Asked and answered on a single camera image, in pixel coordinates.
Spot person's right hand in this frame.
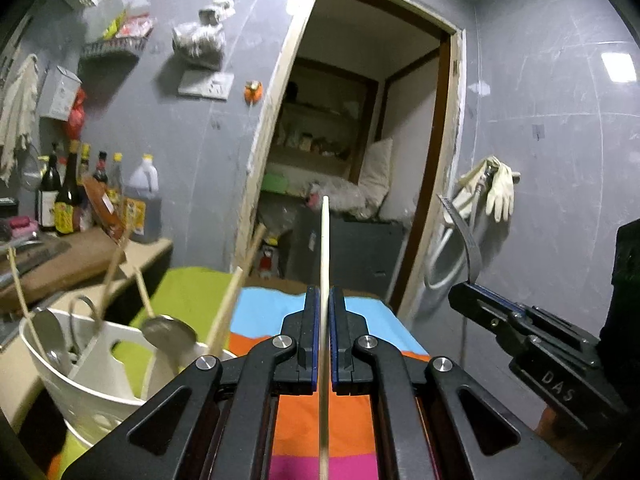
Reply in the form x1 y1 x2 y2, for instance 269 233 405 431
534 400 592 437

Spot wooden cutting board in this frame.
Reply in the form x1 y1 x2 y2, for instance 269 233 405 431
0 226 127 312

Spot white hose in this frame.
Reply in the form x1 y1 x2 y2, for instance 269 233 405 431
424 210 473 292

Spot wooden chopstick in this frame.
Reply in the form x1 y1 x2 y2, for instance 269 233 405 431
132 266 153 320
206 224 268 358
317 196 332 480
99 237 132 306
6 246 53 366

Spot metal strainer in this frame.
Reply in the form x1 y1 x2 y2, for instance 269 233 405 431
21 141 52 192

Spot pink sponge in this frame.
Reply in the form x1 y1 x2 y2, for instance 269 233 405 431
9 215 39 239

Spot red plastic bag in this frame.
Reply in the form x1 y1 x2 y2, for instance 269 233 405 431
64 89 87 142

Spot dark bottle with yellow label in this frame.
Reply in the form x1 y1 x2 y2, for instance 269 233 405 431
54 141 84 237

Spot white hanging rag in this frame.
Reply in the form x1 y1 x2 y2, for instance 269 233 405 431
0 54 42 184

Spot green box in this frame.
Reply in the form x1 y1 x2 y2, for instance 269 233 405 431
259 172 294 197

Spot red and white bottle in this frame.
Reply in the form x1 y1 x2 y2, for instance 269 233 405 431
259 239 282 279

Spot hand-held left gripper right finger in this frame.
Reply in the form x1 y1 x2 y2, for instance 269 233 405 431
329 286 583 480

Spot wooden door frame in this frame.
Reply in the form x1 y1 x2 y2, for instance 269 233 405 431
234 0 469 322

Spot grey wall socket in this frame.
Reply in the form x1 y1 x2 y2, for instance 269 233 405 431
176 70 236 101

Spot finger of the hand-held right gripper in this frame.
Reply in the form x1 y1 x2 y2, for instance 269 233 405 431
447 282 532 362
470 281 552 329

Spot dark bottle with white label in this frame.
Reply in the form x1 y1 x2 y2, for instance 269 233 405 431
36 154 64 232

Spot clear bottle with yellow cap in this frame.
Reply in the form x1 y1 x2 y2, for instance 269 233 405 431
109 153 127 197

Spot orange seasoning packet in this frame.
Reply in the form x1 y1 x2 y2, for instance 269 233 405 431
81 176 127 240

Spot wooden shelf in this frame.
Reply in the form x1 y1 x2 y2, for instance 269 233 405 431
269 99 362 177

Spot clear plastic bag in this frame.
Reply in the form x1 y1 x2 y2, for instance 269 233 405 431
306 181 372 222

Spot wire wall rack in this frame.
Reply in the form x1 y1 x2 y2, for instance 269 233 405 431
79 10 156 61

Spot large metal spoon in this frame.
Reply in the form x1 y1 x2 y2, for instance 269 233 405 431
139 313 200 361

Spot multicoloured striped cloth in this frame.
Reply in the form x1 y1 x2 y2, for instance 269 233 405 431
47 266 431 480

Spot bundled plastic bags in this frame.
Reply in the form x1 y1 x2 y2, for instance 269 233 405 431
171 0 237 69

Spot white wall box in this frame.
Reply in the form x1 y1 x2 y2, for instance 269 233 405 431
39 66 84 122

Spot small metal spoon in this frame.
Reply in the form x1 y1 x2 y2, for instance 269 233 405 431
27 308 73 368

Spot white pillow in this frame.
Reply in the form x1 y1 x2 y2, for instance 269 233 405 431
358 136 394 207

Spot plastic jug with dark liquid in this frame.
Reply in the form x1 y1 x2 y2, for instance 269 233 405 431
124 154 164 245

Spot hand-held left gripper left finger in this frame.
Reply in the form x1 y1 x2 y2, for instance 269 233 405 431
60 286 321 480

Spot grey cabinet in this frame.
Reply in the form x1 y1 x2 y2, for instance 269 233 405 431
291 209 407 297

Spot pale rubber gloves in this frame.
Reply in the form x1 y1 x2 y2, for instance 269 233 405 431
456 155 522 222

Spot white plastic basket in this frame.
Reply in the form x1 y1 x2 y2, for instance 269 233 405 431
19 307 238 448

